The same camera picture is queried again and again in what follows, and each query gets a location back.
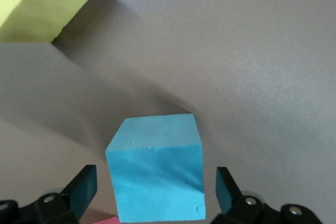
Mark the red foam cube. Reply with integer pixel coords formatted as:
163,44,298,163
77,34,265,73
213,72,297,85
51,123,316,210
93,215,120,224

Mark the cyan foam cube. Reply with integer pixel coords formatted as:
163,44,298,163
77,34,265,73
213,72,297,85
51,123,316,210
104,113,205,223

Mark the yellow foam cube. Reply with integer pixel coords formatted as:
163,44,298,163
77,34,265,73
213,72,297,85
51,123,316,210
0,0,102,44

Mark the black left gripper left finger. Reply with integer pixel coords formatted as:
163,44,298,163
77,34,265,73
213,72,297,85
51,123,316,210
0,165,98,224

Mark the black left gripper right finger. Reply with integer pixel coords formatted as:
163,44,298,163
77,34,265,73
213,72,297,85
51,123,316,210
211,166,322,224

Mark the brown table cover mat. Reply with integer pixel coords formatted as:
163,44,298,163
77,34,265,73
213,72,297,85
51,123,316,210
0,0,336,224

